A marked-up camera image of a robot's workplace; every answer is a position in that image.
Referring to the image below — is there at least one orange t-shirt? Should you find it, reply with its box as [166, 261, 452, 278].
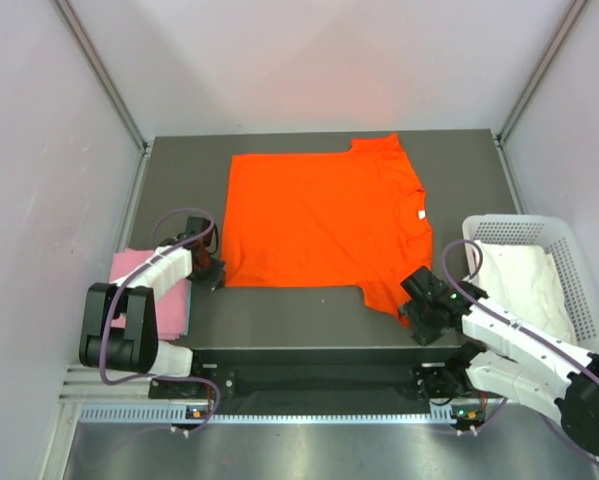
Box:
[221, 133, 433, 322]

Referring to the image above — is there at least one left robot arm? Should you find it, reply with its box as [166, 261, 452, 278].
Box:
[78, 208, 225, 397]

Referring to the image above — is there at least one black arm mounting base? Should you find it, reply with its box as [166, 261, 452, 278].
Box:
[148, 345, 485, 403]

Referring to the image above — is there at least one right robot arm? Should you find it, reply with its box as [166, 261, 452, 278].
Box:
[400, 267, 599, 457]

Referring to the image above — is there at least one folded light blue t-shirt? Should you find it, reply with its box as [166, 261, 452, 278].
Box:
[181, 282, 194, 336]

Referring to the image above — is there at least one folded pink t-shirt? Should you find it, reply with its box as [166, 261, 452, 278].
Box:
[109, 247, 192, 341]

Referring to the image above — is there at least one white t-shirt in basket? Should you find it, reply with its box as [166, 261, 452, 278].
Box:
[475, 241, 578, 345]

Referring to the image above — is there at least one white plastic basket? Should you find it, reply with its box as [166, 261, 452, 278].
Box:
[462, 214, 599, 352]

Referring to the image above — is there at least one slotted cable duct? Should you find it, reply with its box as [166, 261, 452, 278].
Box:
[79, 401, 480, 426]

